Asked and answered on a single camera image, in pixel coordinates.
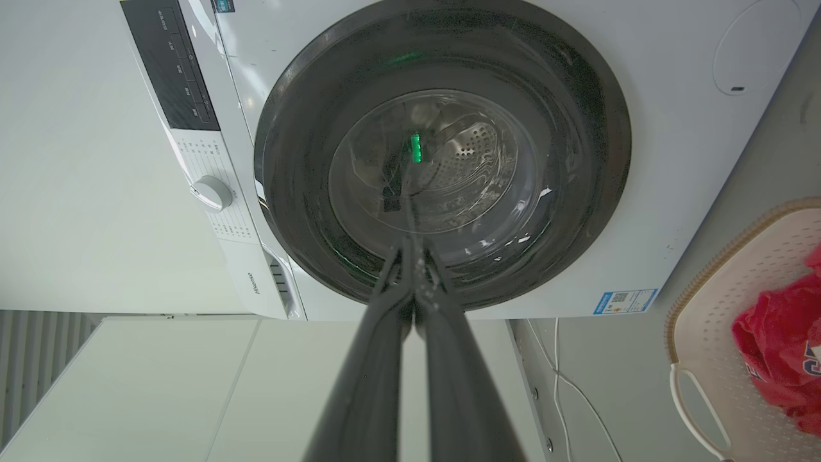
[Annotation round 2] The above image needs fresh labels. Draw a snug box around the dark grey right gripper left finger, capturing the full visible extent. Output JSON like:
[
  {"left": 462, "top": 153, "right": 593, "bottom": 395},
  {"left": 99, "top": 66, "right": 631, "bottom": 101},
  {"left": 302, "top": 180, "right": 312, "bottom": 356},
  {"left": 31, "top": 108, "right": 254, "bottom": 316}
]
[{"left": 303, "top": 235, "right": 414, "bottom": 462}]

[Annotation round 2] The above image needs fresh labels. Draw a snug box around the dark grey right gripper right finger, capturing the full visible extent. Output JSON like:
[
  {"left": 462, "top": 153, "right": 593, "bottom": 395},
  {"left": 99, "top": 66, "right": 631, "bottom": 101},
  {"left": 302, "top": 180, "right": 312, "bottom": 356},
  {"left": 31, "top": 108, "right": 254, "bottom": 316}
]
[{"left": 410, "top": 236, "right": 528, "bottom": 462}]

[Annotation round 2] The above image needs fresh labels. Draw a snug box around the white perforated laundry basket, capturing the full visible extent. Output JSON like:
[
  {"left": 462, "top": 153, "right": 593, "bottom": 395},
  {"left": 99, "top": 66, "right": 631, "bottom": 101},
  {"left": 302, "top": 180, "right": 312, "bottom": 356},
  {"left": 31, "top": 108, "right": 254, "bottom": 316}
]
[{"left": 664, "top": 198, "right": 821, "bottom": 462}]

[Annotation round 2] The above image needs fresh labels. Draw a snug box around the white cabinet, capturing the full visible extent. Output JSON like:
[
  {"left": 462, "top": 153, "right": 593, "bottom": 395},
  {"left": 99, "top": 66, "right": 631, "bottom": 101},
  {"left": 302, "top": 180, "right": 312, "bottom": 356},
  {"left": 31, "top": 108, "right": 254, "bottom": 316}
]
[{"left": 0, "top": 316, "right": 554, "bottom": 462}]

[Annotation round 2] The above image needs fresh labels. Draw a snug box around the silver washing machine dial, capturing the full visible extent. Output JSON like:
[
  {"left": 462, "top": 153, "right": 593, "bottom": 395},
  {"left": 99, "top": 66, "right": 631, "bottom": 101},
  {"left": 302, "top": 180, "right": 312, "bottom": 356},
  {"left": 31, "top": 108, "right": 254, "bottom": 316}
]
[{"left": 190, "top": 176, "right": 234, "bottom": 213}]

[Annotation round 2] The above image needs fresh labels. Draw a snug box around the dark round washing machine door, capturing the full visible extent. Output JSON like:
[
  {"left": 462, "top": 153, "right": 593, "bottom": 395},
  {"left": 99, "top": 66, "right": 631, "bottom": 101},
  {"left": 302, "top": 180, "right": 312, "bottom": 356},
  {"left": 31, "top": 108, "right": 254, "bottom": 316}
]
[{"left": 253, "top": 0, "right": 632, "bottom": 312}]

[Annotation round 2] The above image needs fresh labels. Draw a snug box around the white front-load washing machine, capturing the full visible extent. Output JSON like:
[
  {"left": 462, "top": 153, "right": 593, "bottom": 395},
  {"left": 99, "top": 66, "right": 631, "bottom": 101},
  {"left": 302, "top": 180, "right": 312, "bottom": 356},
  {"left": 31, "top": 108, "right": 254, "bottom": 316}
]
[{"left": 119, "top": 0, "right": 804, "bottom": 321}]

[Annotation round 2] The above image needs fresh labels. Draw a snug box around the red garment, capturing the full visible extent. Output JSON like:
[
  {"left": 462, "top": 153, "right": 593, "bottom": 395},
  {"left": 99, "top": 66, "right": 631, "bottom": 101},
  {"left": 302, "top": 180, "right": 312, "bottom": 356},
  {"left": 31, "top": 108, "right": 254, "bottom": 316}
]
[{"left": 732, "top": 246, "right": 821, "bottom": 437}]

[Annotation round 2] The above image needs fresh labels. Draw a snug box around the thin white cable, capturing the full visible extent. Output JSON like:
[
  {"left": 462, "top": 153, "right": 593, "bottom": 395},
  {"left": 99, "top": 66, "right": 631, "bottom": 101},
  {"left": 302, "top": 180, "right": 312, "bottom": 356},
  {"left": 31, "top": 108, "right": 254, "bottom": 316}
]
[{"left": 526, "top": 318, "right": 624, "bottom": 462}]

